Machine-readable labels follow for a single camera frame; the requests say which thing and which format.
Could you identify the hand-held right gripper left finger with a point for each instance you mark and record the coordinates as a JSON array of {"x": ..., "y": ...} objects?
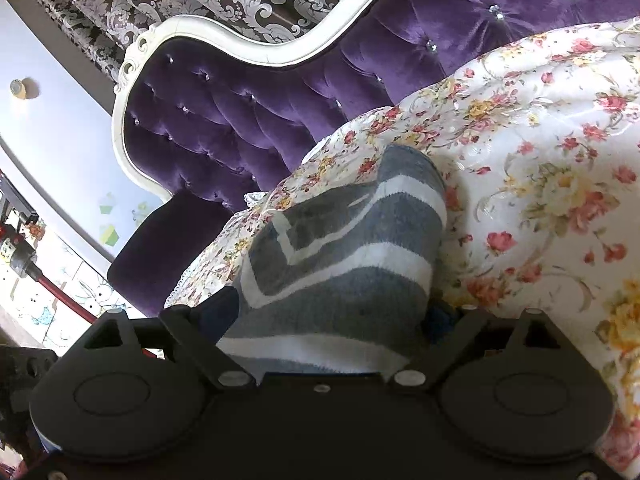
[{"x": 222, "y": 312}]

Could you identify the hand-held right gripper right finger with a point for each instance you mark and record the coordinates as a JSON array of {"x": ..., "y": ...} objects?
[{"x": 440, "y": 322}]

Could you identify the grey white striped sweater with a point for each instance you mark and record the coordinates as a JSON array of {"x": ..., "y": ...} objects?
[{"x": 340, "y": 270}]

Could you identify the cartoon rabbit printed panel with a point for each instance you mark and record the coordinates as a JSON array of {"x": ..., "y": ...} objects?
[{"x": 75, "y": 285}]

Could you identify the floral printed blanket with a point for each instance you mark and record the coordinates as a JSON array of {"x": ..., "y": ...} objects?
[{"x": 540, "y": 185}]

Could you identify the green wall sticker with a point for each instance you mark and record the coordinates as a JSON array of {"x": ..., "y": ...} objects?
[{"x": 108, "y": 232}]

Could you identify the round wall fixture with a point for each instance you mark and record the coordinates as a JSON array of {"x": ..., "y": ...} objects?
[{"x": 20, "y": 88}]

